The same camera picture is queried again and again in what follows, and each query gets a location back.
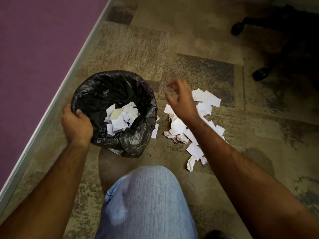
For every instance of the person's right hand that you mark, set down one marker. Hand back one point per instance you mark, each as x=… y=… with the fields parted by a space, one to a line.
x=185 y=104

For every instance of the person's left hand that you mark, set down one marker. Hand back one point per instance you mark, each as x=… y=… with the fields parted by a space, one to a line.
x=76 y=129

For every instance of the person's left thumb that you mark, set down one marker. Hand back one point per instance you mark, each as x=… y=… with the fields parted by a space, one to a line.
x=80 y=113

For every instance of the person's right thumb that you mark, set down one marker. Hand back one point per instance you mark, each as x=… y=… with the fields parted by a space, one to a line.
x=170 y=98

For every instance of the trash bin with black bag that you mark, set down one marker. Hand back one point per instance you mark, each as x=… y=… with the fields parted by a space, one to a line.
x=99 y=92

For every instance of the person's left forearm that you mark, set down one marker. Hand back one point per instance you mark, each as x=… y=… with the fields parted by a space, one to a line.
x=47 y=186

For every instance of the person's right forearm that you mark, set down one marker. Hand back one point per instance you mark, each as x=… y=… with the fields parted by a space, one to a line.
x=249 y=176

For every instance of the grey baseboard strip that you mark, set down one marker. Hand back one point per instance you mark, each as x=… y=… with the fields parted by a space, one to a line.
x=53 y=102

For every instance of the pile of torn white papers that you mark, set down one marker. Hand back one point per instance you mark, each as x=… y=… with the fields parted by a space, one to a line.
x=178 y=127

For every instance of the single white paper scrap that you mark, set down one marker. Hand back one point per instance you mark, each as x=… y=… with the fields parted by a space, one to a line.
x=154 y=131

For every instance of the torn paper heap inside bin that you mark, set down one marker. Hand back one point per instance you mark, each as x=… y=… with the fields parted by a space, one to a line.
x=119 y=119

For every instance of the person's leg in blue jeans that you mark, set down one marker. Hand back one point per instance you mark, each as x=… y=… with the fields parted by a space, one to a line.
x=147 y=204

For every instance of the black office chair base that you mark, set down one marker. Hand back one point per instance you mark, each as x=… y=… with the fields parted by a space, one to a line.
x=281 y=24

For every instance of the person's dark shoe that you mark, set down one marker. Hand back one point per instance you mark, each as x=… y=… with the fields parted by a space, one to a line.
x=216 y=235

